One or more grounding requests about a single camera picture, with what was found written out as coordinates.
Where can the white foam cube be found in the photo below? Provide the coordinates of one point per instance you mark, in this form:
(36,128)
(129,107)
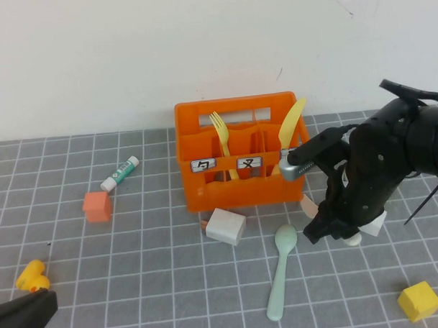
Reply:
(377,225)

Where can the yellow plastic fork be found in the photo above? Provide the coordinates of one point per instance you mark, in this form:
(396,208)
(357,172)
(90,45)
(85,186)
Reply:
(222,129)

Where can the green white glue stick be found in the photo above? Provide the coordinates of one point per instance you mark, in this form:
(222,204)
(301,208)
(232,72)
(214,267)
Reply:
(120,173)

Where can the yellow plastic knife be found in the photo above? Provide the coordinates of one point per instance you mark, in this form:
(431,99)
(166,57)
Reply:
(289,125)

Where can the grey white-grid tablecloth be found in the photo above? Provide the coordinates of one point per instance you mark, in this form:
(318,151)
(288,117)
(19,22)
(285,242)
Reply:
(172,280)

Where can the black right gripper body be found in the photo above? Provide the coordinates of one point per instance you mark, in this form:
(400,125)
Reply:
(377,158)

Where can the yellow rubber duck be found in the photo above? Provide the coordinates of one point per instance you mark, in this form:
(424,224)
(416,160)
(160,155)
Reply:
(30,275)

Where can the yellow foam cube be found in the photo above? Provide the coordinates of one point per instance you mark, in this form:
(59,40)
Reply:
(420,301)

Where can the orange plastic cutlery crate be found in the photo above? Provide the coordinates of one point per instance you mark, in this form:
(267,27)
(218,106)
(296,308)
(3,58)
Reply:
(241,195)

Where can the white power adapter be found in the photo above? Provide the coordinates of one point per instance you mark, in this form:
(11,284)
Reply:
(226,226)

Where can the orange foam cube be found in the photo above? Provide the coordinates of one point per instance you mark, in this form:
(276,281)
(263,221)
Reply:
(97,208)

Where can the pale green plastic spoon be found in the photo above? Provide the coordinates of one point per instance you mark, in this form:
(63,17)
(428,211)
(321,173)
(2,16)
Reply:
(286,237)

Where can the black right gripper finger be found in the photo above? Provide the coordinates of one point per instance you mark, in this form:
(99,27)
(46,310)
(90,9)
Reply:
(330,207)
(329,232)

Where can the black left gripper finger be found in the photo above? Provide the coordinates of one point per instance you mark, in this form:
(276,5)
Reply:
(23,327)
(22,305)

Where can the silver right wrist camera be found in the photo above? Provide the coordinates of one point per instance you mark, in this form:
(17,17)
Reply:
(291,170)

